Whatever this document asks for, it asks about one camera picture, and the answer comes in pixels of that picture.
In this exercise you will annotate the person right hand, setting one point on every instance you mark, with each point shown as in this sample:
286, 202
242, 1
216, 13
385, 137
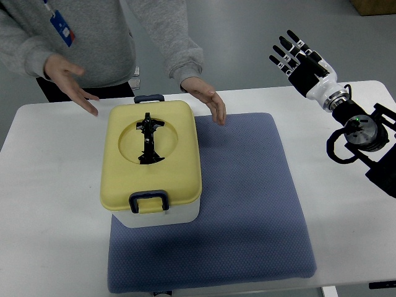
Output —
62, 73

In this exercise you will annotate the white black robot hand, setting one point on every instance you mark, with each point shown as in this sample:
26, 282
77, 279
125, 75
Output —
308, 72

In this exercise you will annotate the person left hand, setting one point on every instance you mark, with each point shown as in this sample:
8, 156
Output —
206, 94

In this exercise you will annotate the yellow box lid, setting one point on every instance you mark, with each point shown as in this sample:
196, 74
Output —
151, 158

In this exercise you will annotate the grey sleeve left forearm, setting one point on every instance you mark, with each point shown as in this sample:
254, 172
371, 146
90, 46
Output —
166, 23

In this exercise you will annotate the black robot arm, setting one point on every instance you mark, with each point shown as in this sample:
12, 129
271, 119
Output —
366, 133

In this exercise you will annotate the grey sleeve right forearm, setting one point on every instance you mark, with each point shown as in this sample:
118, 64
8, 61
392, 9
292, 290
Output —
21, 53

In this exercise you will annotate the cardboard box corner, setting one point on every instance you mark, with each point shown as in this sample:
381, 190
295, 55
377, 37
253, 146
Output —
374, 7

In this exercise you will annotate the white storage box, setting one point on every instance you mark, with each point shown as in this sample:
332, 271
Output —
176, 214

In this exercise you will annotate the blue id badge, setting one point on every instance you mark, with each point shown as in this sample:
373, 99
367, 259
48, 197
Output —
62, 28

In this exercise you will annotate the grey sweatshirt torso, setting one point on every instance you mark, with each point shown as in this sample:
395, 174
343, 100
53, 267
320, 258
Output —
103, 44

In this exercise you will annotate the lower floor metal plate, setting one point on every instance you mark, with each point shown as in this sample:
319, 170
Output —
134, 84

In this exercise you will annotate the floor metal plate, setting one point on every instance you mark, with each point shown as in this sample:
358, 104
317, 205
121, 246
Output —
137, 71
134, 84

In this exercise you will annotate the upper floor metal plate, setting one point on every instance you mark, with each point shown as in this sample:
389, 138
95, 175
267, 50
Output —
137, 71

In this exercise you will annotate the blue quilted mat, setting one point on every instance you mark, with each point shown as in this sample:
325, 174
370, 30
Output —
250, 226

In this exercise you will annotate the black table edge bracket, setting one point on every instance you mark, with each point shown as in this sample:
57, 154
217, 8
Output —
382, 285

